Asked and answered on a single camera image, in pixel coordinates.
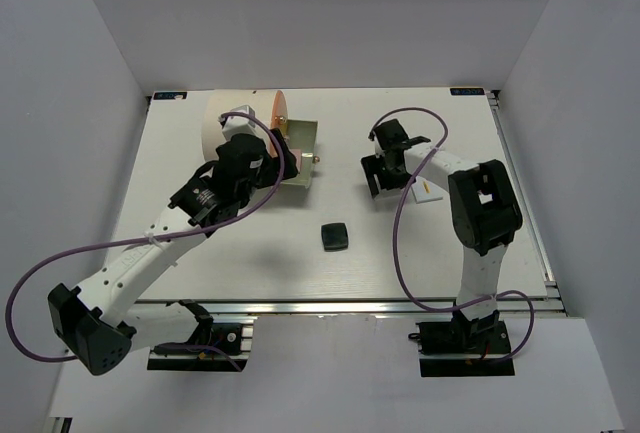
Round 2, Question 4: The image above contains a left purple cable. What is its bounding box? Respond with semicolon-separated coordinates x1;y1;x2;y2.
4;111;287;372

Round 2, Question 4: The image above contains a blue label sticker right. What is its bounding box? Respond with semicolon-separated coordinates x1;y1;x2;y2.
449;87;485;96

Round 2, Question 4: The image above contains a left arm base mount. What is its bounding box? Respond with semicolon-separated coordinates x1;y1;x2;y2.
147;300;248;373

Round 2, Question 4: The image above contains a white square compact with gold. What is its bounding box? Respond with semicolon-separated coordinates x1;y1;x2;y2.
411;177;445;204

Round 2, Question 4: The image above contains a cream round drawer organizer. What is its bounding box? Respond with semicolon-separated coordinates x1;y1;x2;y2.
201;89;288;161

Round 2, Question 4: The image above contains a pale green bottom drawer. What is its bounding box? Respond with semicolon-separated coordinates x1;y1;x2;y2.
283;119;319;189

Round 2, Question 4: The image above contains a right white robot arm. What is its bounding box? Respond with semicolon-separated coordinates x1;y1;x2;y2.
361;119;523;353

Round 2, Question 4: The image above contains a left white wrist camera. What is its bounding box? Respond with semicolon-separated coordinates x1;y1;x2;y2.
218;105;258;142

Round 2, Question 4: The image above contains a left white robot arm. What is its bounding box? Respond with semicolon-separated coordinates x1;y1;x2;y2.
48;129;298;376

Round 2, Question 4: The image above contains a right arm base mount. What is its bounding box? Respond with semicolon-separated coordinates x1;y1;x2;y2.
408;310;515;378

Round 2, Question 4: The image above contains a black square compact case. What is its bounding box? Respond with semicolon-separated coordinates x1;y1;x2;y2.
321;222;349;252

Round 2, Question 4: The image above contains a pink rectangular palette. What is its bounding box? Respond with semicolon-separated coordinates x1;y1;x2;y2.
291;149;302;176

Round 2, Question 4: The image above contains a purple cable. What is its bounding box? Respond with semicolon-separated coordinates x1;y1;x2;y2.
369;106;536;365
4;111;287;372

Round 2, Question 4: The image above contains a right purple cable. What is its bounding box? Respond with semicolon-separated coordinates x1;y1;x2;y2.
369;106;536;365

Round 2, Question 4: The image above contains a blue label sticker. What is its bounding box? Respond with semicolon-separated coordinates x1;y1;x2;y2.
449;87;485;96
152;91;187;101

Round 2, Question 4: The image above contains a blue label sticker left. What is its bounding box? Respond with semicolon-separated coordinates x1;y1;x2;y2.
152;91;187;101

